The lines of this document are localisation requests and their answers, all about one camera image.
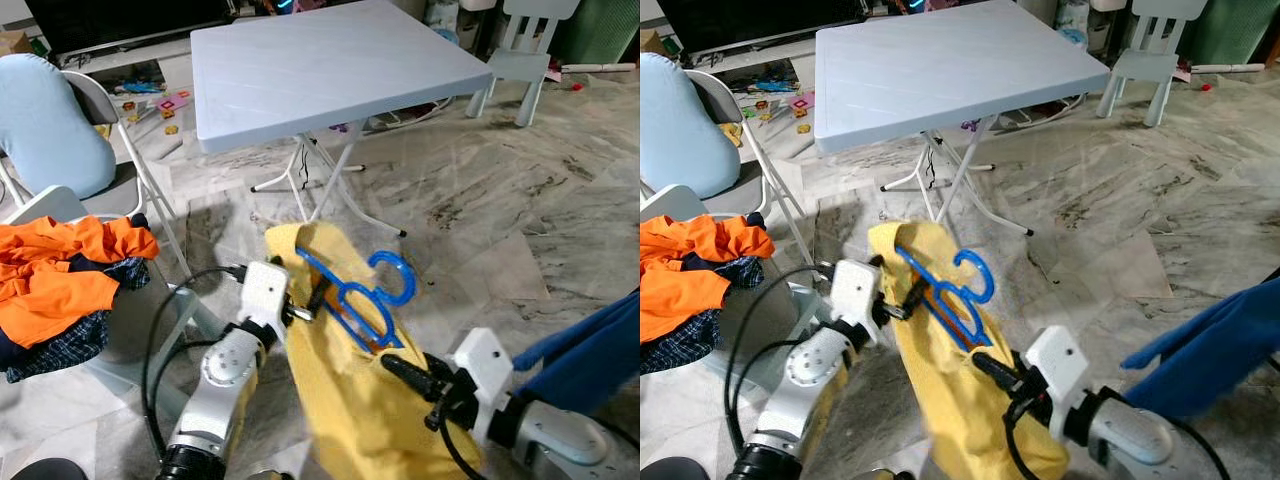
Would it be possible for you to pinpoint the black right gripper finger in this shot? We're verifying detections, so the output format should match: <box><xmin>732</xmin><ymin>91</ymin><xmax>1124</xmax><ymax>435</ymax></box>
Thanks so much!
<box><xmin>974</xmin><ymin>360</ymin><xmax>1026</xmax><ymax>395</ymax></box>
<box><xmin>382</xmin><ymin>351</ymin><xmax>456</xmax><ymax>386</ymax></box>
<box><xmin>381</xmin><ymin>359</ymin><xmax>451</xmax><ymax>395</ymax></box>
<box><xmin>975</xmin><ymin>352</ymin><xmax>1031</xmax><ymax>385</ymax></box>

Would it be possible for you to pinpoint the yellow shirt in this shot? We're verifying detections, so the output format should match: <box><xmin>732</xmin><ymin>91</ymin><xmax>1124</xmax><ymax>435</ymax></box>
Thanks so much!
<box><xmin>867</xmin><ymin>220</ymin><xmax>1071</xmax><ymax>480</ymax></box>
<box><xmin>263</xmin><ymin>220</ymin><xmax>486</xmax><ymax>480</ymax></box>

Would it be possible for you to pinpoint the blue plastic hanger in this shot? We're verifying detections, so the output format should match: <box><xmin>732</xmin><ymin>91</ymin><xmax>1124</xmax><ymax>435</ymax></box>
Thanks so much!
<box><xmin>893</xmin><ymin>245</ymin><xmax>996</xmax><ymax>353</ymax></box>
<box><xmin>295</xmin><ymin>248</ymin><xmax>416</xmax><ymax>353</ymax></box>

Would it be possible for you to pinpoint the blue shirt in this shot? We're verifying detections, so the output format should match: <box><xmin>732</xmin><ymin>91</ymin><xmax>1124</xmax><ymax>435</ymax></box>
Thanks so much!
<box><xmin>510</xmin><ymin>290</ymin><xmax>641</xmax><ymax>416</ymax></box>
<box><xmin>1120</xmin><ymin>270</ymin><xmax>1280</xmax><ymax>421</ymax></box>

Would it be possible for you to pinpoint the orange shirt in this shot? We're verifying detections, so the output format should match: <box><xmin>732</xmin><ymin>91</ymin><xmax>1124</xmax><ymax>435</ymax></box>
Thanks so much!
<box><xmin>640</xmin><ymin>215</ymin><xmax>741</xmax><ymax>344</ymax></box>
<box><xmin>0</xmin><ymin>215</ymin><xmax>161</xmax><ymax>349</ymax></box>

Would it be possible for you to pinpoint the dark plaid garment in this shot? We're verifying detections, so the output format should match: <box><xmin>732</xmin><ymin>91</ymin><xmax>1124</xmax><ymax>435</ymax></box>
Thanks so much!
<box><xmin>0</xmin><ymin>255</ymin><xmax>151</xmax><ymax>384</ymax></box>
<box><xmin>640</xmin><ymin>255</ymin><xmax>766</xmax><ymax>376</ymax></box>

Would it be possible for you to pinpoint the light blue folding table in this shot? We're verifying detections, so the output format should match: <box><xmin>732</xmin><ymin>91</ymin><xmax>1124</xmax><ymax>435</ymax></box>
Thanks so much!
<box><xmin>190</xmin><ymin>0</ymin><xmax>496</xmax><ymax>241</ymax></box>
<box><xmin>815</xmin><ymin>0</ymin><xmax>1113</xmax><ymax>236</ymax></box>

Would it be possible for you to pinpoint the black round stand base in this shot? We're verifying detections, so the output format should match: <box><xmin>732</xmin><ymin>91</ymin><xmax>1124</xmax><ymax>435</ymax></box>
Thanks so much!
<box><xmin>0</xmin><ymin>458</ymin><xmax>86</xmax><ymax>480</ymax></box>
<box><xmin>640</xmin><ymin>458</ymin><xmax>711</xmax><ymax>480</ymax></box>

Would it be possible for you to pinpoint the white plastic child chair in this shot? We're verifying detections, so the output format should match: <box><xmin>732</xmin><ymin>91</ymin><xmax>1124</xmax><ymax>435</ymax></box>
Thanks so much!
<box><xmin>1095</xmin><ymin>0</ymin><xmax>1209</xmax><ymax>128</ymax></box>
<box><xmin>0</xmin><ymin>185</ymin><xmax>229</xmax><ymax>401</ymax></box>
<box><xmin>465</xmin><ymin>0</ymin><xmax>581</xmax><ymax>128</ymax></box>
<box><xmin>640</xmin><ymin>183</ymin><xmax>801</xmax><ymax>391</ymax></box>

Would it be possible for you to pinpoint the grey folding chair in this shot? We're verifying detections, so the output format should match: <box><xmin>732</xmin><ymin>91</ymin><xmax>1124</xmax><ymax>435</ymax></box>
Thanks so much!
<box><xmin>0</xmin><ymin>68</ymin><xmax>193</xmax><ymax>279</ymax></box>
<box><xmin>640</xmin><ymin>68</ymin><xmax>816</xmax><ymax>271</ymax></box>

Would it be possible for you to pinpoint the light blue pillow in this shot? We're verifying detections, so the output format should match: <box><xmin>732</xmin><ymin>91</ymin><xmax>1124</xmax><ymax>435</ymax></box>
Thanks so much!
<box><xmin>640</xmin><ymin>53</ymin><xmax>741</xmax><ymax>199</ymax></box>
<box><xmin>0</xmin><ymin>53</ymin><xmax>118</xmax><ymax>199</ymax></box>

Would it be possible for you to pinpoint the white television stand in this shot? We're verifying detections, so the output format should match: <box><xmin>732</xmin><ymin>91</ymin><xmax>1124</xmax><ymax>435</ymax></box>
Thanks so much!
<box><xmin>685</xmin><ymin>35</ymin><xmax>866</xmax><ymax>76</ymax></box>
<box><xmin>45</xmin><ymin>35</ymin><xmax>241</xmax><ymax>79</ymax></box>

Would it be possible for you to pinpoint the black television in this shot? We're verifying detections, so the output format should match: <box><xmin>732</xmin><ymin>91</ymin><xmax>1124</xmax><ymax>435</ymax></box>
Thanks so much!
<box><xmin>655</xmin><ymin>0</ymin><xmax>866</xmax><ymax>53</ymax></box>
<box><xmin>25</xmin><ymin>0</ymin><xmax>236</xmax><ymax>56</ymax></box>

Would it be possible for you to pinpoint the green plastic bin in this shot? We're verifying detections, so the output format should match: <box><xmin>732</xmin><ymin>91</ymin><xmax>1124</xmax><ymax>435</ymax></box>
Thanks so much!
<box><xmin>550</xmin><ymin>0</ymin><xmax>641</xmax><ymax>66</ymax></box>
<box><xmin>1200</xmin><ymin>0</ymin><xmax>1280</xmax><ymax>66</ymax></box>

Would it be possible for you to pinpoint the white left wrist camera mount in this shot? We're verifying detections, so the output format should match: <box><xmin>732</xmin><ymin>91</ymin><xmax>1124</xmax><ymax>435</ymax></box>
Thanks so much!
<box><xmin>238</xmin><ymin>260</ymin><xmax>291</xmax><ymax>346</ymax></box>
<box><xmin>830</xmin><ymin>258</ymin><xmax>883</xmax><ymax>346</ymax></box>

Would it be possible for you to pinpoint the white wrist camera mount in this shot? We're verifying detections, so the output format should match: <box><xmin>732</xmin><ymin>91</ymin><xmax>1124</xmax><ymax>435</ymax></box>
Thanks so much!
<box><xmin>1022</xmin><ymin>325</ymin><xmax>1089</xmax><ymax>441</ymax></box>
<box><xmin>452</xmin><ymin>328</ymin><xmax>516</xmax><ymax>446</ymax></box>
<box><xmin>830</xmin><ymin>258</ymin><xmax>883</xmax><ymax>346</ymax></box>
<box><xmin>238</xmin><ymin>260</ymin><xmax>291</xmax><ymax>346</ymax></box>

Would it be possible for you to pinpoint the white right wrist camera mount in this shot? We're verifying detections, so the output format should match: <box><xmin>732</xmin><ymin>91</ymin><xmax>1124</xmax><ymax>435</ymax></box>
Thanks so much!
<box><xmin>452</xmin><ymin>328</ymin><xmax>516</xmax><ymax>446</ymax></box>
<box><xmin>1022</xmin><ymin>325</ymin><xmax>1089</xmax><ymax>441</ymax></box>

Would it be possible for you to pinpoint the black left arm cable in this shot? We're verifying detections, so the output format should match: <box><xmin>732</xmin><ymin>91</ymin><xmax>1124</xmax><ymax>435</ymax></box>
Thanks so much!
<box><xmin>722</xmin><ymin>262</ymin><xmax>839</xmax><ymax>463</ymax></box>
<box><xmin>143</xmin><ymin>265</ymin><xmax>251</xmax><ymax>461</ymax></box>

